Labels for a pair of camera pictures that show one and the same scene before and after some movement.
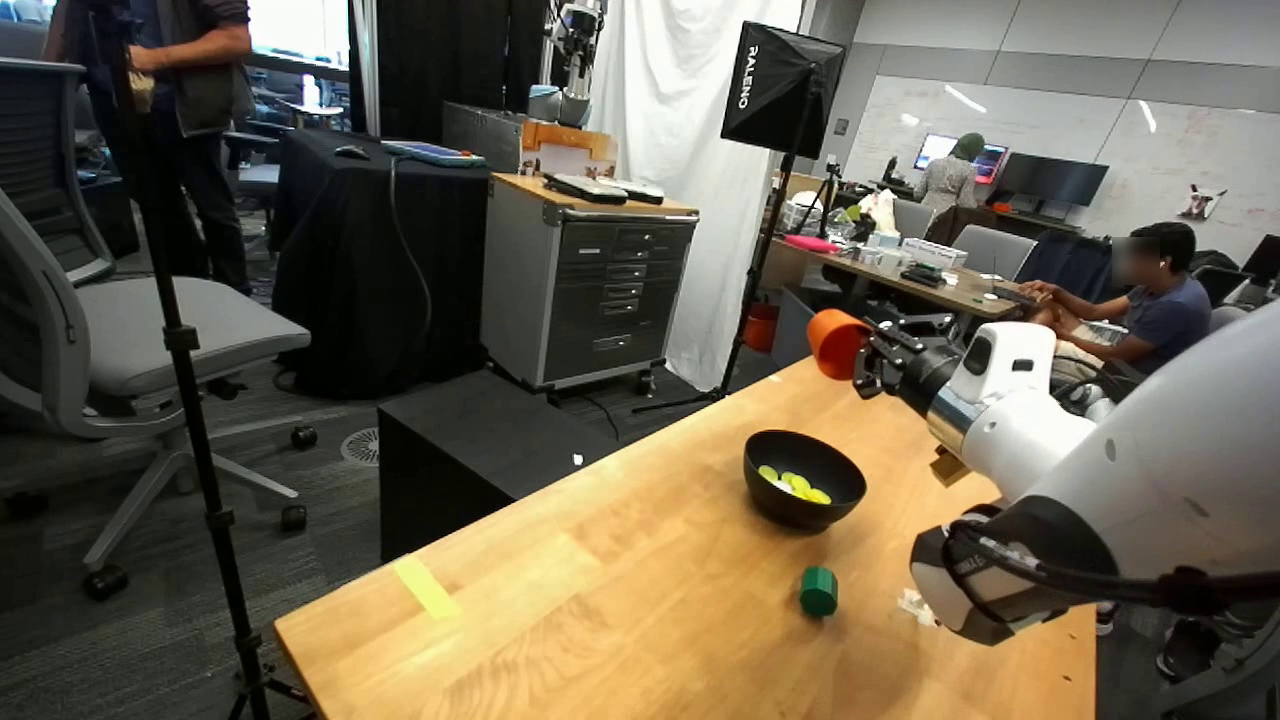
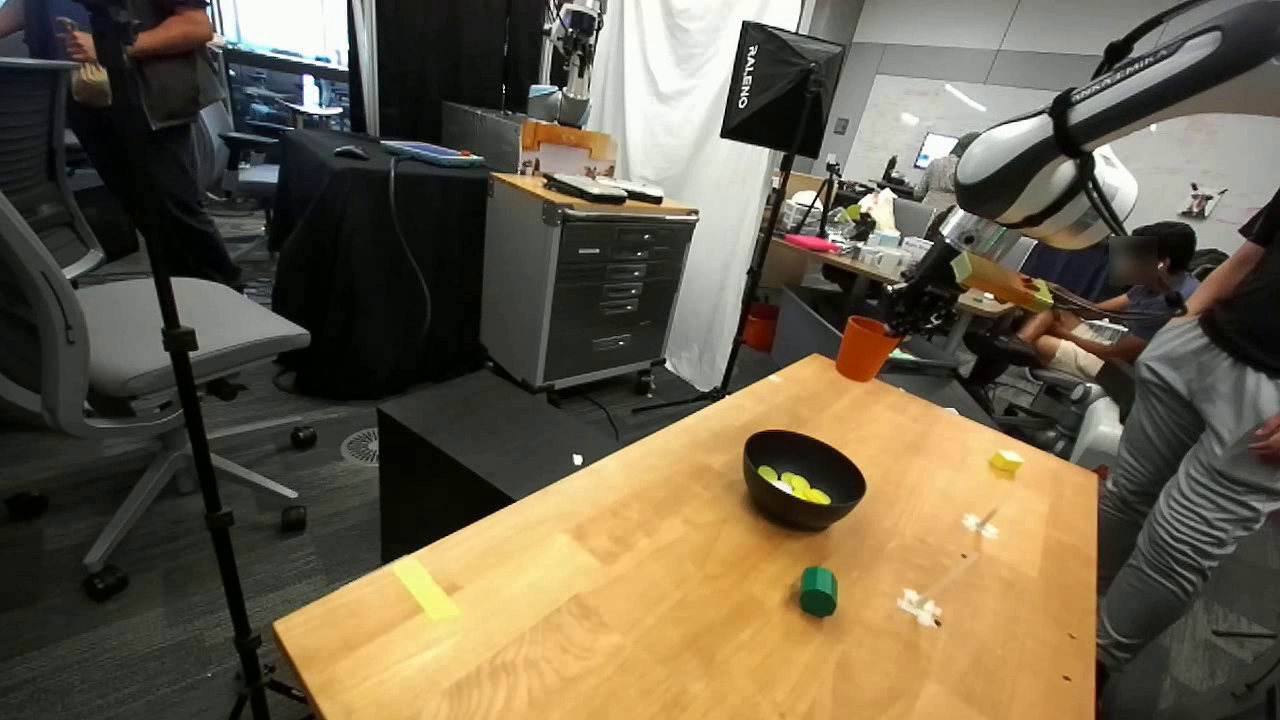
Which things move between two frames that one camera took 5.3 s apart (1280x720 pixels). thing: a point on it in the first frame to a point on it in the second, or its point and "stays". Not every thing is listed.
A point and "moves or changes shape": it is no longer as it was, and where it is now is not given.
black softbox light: x=782 y=89 stays
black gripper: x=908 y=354 to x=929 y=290
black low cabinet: x=471 y=442 stays
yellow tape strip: x=430 y=592 stays
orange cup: x=837 y=342 moves or changes shape
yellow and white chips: x=799 y=486 stays
